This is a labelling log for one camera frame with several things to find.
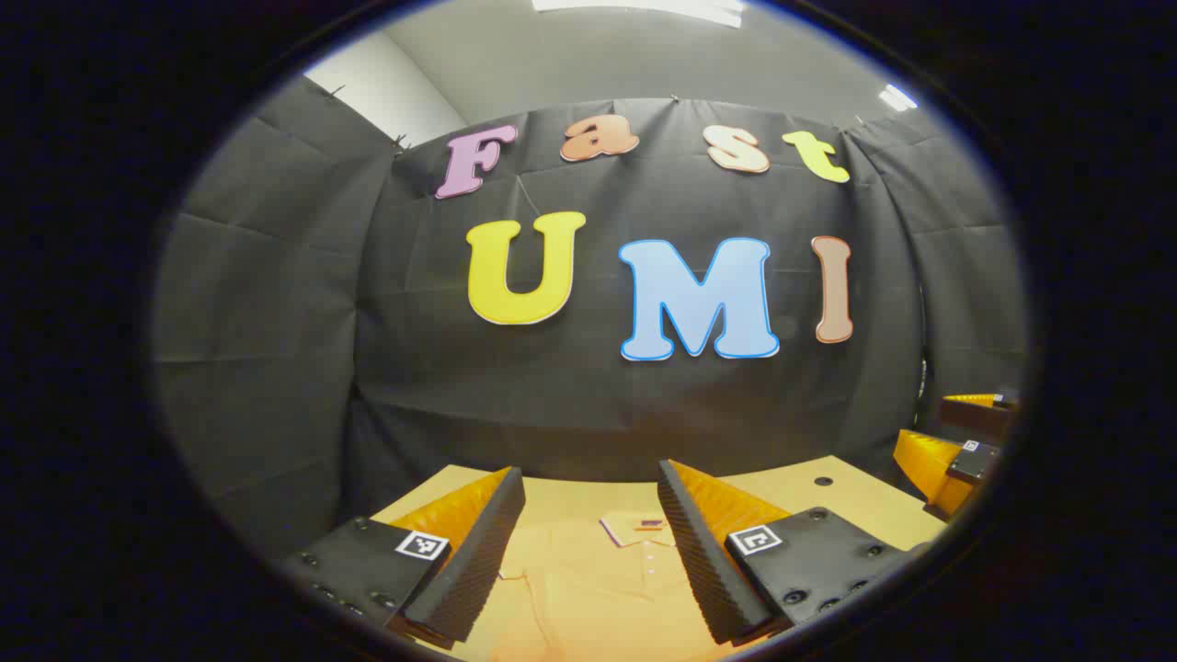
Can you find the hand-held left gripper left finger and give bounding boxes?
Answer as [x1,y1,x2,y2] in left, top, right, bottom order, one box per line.
[280,466,527,645]

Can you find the orange T-shirt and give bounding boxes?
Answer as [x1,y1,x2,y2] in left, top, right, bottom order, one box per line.
[451,510,737,662]

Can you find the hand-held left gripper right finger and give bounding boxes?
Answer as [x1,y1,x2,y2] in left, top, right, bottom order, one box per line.
[657,459,928,646]

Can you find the black backdrop cloth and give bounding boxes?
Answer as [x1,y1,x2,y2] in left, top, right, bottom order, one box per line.
[152,75,1029,562]

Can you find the long ceiling light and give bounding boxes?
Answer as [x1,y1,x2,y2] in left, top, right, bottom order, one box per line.
[531,0,748,29]

